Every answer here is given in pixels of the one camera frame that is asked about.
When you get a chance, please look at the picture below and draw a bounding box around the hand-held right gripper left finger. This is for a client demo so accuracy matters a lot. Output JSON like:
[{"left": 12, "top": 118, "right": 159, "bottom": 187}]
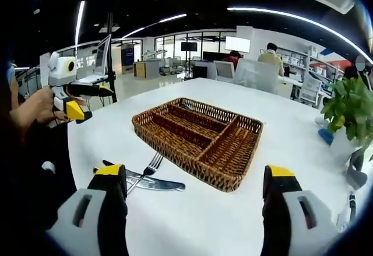
[{"left": 46, "top": 164, "right": 129, "bottom": 256}]

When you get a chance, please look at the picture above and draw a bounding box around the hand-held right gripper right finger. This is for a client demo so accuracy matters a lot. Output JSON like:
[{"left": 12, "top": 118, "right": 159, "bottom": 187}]
[{"left": 261, "top": 164, "right": 339, "bottom": 256}]

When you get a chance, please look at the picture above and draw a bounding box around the silver fork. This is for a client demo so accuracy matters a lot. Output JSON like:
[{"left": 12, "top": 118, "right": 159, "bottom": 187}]
[{"left": 126, "top": 152, "right": 164, "bottom": 195}]

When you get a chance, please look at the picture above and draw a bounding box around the silver knife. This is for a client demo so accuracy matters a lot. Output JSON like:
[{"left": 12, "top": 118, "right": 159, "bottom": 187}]
[{"left": 101, "top": 159, "right": 187, "bottom": 192}]

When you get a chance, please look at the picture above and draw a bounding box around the brown wicker storage slot tray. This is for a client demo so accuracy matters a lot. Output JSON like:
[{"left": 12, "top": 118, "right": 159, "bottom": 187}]
[{"left": 131, "top": 97, "right": 265, "bottom": 194}]

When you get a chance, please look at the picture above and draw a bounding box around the white storage shelf with boxes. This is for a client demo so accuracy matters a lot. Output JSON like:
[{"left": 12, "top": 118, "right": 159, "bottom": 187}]
[{"left": 279, "top": 45, "right": 309, "bottom": 67}]

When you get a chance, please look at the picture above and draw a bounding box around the person's left hand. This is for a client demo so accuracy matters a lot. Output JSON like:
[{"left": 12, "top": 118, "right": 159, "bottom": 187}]
[{"left": 27, "top": 88, "right": 71, "bottom": 125}]

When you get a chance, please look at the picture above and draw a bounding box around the white partition panel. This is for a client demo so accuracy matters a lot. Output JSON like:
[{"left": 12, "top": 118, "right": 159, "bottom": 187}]
[{"left": 39, "top": 52, "right": 51, "bottom": 89}]

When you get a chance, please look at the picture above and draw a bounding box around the silver laptop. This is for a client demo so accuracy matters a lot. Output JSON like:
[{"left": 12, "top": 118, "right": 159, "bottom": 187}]
[{"left": 76, "top": 33, "right": 113, "bottom": 83}]

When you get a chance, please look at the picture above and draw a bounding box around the blue standing banner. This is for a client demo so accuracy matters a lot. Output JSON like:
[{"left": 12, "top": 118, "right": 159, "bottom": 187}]
[{"left": 121, "top": 43, "right": 135, "bottom": 75}]

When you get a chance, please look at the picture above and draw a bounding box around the wooden cabinet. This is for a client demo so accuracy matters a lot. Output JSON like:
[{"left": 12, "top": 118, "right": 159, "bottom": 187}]
[{"left": 133, "top": 60, "right": 160, "bottom": 79}]

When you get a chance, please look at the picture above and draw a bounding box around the white worn device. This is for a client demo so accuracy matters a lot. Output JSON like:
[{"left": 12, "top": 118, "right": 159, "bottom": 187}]
[{"left": 41, "top": 160, "right": 56, "bottom": 175}]

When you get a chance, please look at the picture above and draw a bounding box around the black laptop stand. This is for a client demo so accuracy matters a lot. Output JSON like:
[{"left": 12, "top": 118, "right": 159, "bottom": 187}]
[{"left": 105, "top": 12, "right": 118, "bottom": 103}]

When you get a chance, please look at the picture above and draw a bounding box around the white and black device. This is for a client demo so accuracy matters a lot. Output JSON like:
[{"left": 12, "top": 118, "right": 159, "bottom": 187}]
[{"left": 337, "top": 191, "right": 358, "bottom": 228}]

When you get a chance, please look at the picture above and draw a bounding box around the grey curved holder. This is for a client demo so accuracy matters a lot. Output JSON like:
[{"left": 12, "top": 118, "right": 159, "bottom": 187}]
[{"left": 346, "top": 149, "right": 368, "bottom": 190}]

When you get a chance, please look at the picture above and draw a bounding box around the blue object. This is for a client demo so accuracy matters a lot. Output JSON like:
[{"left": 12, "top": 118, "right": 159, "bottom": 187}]
[{"left": 317, "top": 127, "right": 335, "bottom": 146}]

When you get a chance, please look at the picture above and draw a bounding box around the white plant pot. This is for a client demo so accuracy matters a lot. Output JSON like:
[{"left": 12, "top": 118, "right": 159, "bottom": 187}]
[{"left": 332, "top": 123, "right": 364, "bottom": 163}]

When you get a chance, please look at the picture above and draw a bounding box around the black television on stand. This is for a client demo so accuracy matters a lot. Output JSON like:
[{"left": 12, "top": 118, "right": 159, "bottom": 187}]
[{"left": 180, "top": 42, "right": 198, "bottom": 80}]

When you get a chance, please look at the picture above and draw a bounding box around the black box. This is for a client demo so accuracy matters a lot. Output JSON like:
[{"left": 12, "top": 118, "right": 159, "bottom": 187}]
[{"left": 192, "top": 65, "right": 208, "bottom": 79}]

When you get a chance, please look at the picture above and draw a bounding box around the black desk monitor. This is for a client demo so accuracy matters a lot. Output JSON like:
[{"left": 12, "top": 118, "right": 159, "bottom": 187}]
[{"left": 202, "top": 51, "right": 231, "bottom": 61}]

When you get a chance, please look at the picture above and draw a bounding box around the white mesh office chair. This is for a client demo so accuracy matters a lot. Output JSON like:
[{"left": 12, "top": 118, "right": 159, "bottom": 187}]
[
  {"left": 300, "top": 73, "right": 323, "bottom": 105},
  {"left": 234, "top": 58, "right": 279, "bottom": 95}
]

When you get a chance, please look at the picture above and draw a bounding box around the green potted plant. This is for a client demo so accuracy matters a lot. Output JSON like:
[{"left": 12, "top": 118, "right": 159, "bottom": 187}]
[{"left": 320, "top": 76, "right": 373, "bottom": 155}]

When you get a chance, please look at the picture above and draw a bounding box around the long curved ceiling light strip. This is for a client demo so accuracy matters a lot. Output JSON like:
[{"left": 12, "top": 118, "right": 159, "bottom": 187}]
[{"left": 227, "top": 6, "right": 373, "bottom": 64}]

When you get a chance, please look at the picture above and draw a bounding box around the white wall screen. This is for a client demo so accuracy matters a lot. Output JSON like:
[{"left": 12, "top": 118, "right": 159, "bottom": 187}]
[{"left": 225, "top": 36, "right": 251, "bottom": 54}]

